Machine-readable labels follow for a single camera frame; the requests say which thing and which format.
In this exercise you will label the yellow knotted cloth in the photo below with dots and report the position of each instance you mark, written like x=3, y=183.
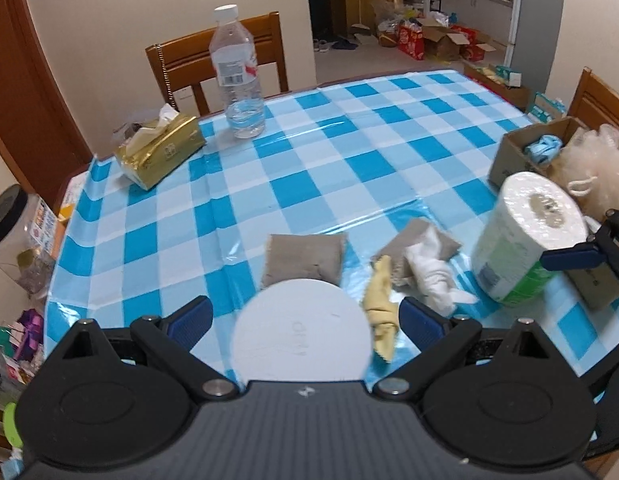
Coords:
x=381, y=311

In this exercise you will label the blue checkered tablecloth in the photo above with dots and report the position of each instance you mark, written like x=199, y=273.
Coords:
x=362, y=158

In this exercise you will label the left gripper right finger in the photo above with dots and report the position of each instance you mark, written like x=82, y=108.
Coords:
x=442, y=343

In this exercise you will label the open cardboard box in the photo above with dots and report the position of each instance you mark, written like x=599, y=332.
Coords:
x=598, y=287

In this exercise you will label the clear plastic water bottle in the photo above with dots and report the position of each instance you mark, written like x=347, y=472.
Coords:
x=233, y=55

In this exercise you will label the grey refrigerator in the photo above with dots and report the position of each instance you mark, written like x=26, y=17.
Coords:
x=532, y=42

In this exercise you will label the red gift bag far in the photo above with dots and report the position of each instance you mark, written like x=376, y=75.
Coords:
x=410, y=41

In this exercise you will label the gold tissue pack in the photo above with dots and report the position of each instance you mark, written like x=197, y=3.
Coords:
x=153, y=144

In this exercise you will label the brown wooden door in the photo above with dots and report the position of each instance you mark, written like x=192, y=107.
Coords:
x=40, y=142

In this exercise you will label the blue face mask front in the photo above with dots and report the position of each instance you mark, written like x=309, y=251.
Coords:
x=544, y=150

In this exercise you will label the green toilet paper roll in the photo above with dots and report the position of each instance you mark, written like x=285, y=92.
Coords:
x=530, y=217

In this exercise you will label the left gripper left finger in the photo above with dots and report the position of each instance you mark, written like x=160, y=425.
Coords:
x=168, y=342

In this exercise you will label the black lid clear jar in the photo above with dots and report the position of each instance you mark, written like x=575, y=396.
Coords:
x=27, y=237

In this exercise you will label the white lid plastic jar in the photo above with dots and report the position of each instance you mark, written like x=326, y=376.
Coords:
x=301, y=331

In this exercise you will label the wooden chair right side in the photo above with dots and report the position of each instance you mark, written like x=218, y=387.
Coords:
x=595, y=103

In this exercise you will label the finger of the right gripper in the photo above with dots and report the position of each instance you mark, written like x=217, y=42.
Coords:
x=574, y=258

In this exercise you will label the white mesh bath pouf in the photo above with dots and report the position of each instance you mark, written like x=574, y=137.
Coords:
x=588, y=169

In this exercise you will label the open brown carton floor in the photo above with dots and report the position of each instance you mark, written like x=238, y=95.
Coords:
x=441, y=42

